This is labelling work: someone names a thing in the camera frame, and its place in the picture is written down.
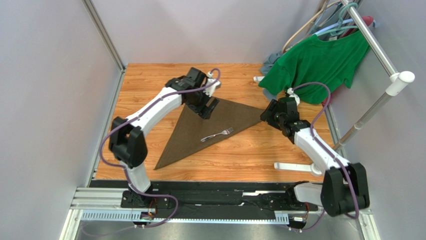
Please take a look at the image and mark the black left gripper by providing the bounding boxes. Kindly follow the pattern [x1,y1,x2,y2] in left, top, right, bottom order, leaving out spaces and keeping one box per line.
[185,87,219,120]

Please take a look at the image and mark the brown cloth napkin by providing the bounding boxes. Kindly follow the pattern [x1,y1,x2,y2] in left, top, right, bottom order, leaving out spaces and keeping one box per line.
[154,98,264,170]

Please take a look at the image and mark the silver metal fork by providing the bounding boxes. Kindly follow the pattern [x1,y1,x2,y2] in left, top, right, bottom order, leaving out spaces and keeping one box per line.
[200,127,234,142]

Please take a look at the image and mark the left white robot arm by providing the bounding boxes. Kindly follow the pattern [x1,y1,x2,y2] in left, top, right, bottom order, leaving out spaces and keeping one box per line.
[98,67,221,199]

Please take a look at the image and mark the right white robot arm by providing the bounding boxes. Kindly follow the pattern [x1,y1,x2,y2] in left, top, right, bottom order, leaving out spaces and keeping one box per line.
[260,97,370,217]

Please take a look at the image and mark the grey blue cloth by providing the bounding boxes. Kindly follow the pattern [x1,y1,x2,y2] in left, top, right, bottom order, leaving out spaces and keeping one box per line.
[259,51,283,101]

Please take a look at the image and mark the green t-shirt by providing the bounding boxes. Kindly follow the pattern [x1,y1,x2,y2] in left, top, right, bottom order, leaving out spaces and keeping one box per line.
[258,31,370,105]

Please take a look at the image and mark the teal clothes hanger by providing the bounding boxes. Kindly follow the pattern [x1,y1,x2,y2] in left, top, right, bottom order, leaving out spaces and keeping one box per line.
[314,2,359,37]

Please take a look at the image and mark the beige clothes hanger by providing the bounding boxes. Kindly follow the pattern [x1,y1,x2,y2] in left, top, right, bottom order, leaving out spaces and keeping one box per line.
[281,0,341,54]

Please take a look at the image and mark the light blue clothes hanger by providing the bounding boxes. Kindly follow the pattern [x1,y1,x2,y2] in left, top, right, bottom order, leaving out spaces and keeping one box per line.
[314,18,357,37]

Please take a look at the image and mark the metal clothes rack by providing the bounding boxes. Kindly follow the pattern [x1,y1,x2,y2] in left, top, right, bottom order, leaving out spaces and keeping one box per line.
[253,0,416,177]

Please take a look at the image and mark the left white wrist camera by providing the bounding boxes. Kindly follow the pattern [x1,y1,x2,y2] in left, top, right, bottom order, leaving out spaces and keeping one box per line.
[203,71,222,97]

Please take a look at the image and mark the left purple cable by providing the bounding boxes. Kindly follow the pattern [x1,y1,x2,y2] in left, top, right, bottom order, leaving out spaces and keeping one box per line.
[79,68,222,238]

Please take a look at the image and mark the purple cable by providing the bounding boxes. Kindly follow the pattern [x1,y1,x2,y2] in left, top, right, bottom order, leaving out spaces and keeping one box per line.
[79,68,222,238]
[286,81,360,233]

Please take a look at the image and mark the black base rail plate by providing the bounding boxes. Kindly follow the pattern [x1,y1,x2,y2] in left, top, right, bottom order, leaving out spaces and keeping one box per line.
[89,180,319,220]

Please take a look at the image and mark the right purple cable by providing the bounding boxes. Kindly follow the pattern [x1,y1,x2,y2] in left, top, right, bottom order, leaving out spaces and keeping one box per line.
[286,81,360,233]

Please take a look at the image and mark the aluminium frame post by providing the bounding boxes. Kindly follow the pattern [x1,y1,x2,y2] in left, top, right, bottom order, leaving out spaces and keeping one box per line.
[82,0,126,73]

